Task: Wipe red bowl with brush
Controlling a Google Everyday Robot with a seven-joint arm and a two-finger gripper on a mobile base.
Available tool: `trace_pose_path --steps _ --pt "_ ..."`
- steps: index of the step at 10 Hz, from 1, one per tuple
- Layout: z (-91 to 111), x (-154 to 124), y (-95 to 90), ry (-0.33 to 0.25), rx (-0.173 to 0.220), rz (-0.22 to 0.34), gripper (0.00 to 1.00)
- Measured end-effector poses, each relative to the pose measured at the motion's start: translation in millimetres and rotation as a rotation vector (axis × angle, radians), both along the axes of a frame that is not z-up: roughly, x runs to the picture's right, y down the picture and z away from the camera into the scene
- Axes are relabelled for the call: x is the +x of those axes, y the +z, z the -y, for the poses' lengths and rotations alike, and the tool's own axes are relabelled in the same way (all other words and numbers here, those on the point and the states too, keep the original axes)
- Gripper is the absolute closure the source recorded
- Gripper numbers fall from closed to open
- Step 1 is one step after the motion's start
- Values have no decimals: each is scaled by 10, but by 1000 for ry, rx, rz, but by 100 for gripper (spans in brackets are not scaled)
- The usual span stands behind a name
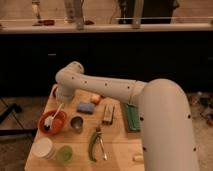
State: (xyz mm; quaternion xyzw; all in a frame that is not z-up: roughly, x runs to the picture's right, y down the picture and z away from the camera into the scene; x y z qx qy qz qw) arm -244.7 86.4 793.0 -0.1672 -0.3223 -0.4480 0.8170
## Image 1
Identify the white dish brush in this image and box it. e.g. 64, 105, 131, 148
44, 103, 64, 131

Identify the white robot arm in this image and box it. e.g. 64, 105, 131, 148
55, 61, 200, 171

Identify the dark red bowl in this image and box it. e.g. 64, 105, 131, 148
52, 87, 57, 98

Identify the small orange fruit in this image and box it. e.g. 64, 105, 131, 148
90, 94, 101, 104

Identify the wooden block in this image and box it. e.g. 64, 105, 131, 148
102, 104, 115, 125

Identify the blue sponge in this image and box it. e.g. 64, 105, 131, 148
77, 102, 95, 114

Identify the green tray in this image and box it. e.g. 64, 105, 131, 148
122, 104, 140, 132

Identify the small metal cup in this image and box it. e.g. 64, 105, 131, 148
70, 116, 83, 134

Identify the small white object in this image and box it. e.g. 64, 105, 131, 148
133, 154, 144, 162

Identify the white lidded container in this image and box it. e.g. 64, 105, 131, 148
32, 137, 55, 159

